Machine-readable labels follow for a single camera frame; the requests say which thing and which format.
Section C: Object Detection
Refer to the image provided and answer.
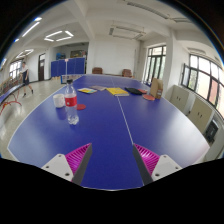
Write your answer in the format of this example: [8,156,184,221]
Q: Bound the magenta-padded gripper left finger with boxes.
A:
[41,142,94,187]

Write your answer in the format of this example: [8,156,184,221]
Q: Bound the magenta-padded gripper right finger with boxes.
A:
[132,143,184,187]

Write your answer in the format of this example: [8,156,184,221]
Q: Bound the clear red-labelled water bottle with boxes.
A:
[63,79,80,126]

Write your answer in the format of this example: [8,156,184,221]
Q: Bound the white mug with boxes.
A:
[52,93,67,109]

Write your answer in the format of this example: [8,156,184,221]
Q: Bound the white cabinet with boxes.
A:
[186,96,215,135]
[168,84,191,113]

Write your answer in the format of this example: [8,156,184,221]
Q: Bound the black paddle case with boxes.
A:
[124,86,144,96]

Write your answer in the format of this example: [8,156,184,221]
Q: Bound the grey booklet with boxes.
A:
[89,85,108,92]

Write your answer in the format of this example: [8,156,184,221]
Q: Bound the large yellow book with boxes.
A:
[105,86,131,98]

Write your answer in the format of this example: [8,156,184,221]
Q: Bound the brown armchair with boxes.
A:
[91,66,104,75]
[121,68,134,79]

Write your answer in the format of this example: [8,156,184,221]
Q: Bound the red-legged table tennis table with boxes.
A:
[0,82,25,116]

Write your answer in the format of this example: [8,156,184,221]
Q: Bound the dark brown door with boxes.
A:
[37,52,46,82]

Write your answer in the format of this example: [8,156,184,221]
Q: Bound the person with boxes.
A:
[18,61,35,99]

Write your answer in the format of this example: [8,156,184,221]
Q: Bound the ceiling strip lights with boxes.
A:
[1,16,75,68]

